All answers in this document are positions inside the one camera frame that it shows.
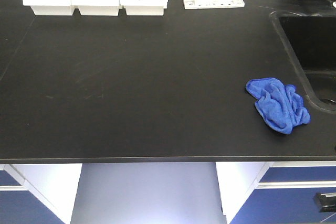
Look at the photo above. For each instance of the right blue white cabinet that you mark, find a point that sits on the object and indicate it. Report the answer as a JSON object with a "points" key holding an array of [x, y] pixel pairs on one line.
{"points": [[277, 192]]}

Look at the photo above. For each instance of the black lab sink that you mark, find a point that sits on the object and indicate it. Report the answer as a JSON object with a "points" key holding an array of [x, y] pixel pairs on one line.
{"points": [[309, 41]]}

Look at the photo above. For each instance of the blue white cabinet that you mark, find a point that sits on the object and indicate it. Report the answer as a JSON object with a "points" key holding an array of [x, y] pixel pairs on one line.
{"points": [[38, 193], [277, 192]]}

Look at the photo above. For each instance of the left blue white cabinet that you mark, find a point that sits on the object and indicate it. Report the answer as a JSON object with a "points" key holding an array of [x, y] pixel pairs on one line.
{"points": [[38, 193]]}

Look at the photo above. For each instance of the black drawer handle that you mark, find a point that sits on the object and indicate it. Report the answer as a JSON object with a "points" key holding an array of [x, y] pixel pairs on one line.
{"points": [[325, 202]]}

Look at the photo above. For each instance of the blue microfiber cloth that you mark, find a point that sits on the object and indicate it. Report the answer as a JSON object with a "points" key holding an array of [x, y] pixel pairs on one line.
{"points": [[280, 107]]}

